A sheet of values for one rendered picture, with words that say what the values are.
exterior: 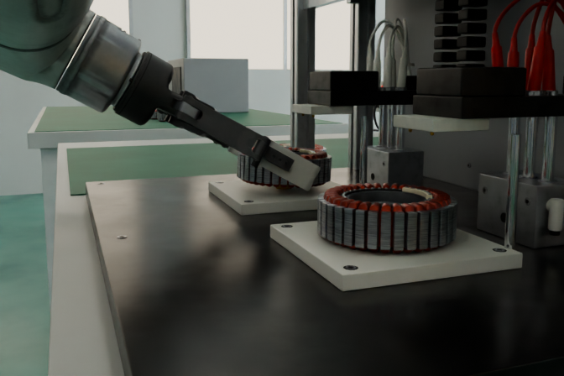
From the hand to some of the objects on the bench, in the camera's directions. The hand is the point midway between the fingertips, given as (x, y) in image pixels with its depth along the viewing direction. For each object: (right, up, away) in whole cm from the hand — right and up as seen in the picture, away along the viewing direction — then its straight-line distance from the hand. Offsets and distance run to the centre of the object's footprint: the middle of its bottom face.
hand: (281, 164), depth 72 cm
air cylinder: (+22, -6, -17) cm, 29 cm away
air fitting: (+23, -6, -22) cm, 32 cm away
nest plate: (0, -4, +1) cm, 4 cm away
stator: (+8, -6, -22) cm, 24 cm away
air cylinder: (+14, -3, +6) cm, 15 cm away
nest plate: (+8, -7, -22) cm, 25 cm away
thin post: (+9, -4, -2) cm, 11 cm away
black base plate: (+6, -8, -10) cm, 14 cm away
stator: (0, -2, 0) cm, 2 cm away
